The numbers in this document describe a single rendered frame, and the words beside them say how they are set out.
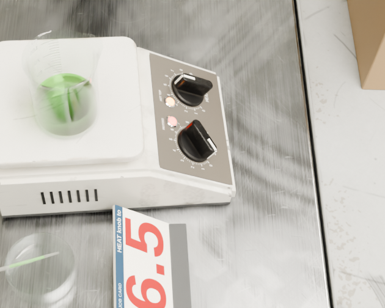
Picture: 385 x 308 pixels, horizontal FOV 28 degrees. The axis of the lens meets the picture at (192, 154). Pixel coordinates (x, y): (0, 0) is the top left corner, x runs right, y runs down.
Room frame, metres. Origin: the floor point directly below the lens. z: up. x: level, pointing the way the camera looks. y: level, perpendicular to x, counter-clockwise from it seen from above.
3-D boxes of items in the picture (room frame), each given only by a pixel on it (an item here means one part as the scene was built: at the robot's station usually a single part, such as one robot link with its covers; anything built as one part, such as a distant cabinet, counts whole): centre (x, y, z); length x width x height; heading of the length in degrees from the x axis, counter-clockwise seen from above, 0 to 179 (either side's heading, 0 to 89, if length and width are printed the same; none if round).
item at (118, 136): (0.35, 0.11, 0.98); 0.12 x 0.12 x 0.01; 12
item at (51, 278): (0.23, 0.11, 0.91); 0.06 x 0.06 x 0.02
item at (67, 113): (0.33, 0.10, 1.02); 0.06 x 0.05 x 0.08; 128
